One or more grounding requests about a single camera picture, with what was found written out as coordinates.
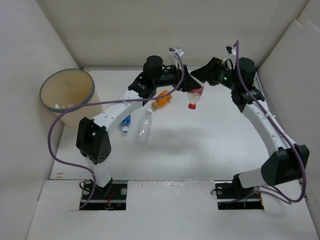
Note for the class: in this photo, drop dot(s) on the orange plastic bottle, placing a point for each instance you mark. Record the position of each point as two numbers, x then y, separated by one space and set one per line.
161 102

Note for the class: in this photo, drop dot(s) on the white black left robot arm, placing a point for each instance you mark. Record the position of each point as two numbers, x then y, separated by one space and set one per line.
93 135

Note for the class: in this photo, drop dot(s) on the red label plastic bottle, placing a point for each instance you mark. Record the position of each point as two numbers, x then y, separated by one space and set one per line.
194 96

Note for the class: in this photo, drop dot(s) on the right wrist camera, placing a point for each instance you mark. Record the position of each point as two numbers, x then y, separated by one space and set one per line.
231 52

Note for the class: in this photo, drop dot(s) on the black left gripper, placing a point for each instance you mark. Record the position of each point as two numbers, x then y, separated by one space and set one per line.
189 83

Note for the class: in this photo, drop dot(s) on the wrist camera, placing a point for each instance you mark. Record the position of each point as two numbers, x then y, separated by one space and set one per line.
176 53
231 52

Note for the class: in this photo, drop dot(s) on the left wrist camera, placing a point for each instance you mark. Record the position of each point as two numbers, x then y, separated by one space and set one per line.
176 53

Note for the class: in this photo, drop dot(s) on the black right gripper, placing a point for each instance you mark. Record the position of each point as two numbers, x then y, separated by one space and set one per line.
207 72

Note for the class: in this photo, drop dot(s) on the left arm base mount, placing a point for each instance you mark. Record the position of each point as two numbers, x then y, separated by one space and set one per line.
111 198

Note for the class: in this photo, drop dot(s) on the blue label bottle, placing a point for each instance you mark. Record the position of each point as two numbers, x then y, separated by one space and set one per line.
125 124
62 107

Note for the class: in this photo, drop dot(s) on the clear unlabelled plastic bottle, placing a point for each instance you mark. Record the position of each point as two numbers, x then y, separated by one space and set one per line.
144 129

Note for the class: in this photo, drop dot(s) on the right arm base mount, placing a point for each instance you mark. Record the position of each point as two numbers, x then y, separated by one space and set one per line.
231 197

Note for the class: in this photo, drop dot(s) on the beige bin with grey rim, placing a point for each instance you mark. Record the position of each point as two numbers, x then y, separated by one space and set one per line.
74 87

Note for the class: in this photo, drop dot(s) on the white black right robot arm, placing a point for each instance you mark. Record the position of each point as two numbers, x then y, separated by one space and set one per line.
287 160

